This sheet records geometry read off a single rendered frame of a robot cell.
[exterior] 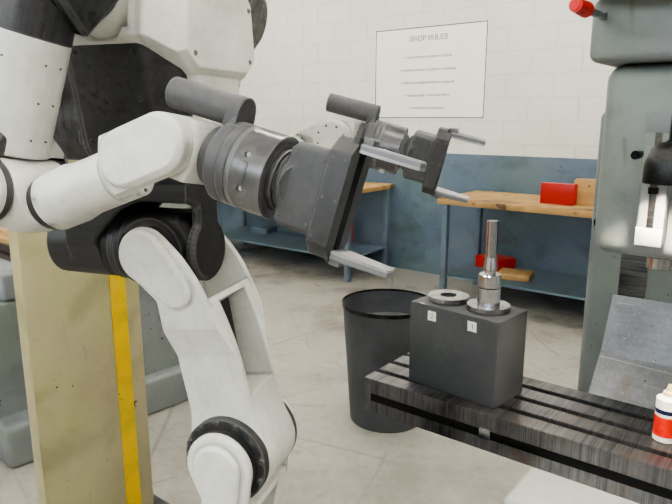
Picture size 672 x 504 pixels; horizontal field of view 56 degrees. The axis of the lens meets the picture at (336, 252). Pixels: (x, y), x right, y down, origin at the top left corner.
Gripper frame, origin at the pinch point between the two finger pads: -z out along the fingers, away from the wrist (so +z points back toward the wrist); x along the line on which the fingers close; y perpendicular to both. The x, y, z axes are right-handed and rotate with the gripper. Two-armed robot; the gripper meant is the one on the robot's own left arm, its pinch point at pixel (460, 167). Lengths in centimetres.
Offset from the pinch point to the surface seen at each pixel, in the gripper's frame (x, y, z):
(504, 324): -29.2, 5.4, -17.3
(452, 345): -38.4, 7.9, -9.1
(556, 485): -50, -11, -34
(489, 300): -26.9, 9.7, -13.4
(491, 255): -18.1, 11.8, -11.1
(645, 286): -23, 39, -49
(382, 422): -163, 150, 2
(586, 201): -77, 384, -93
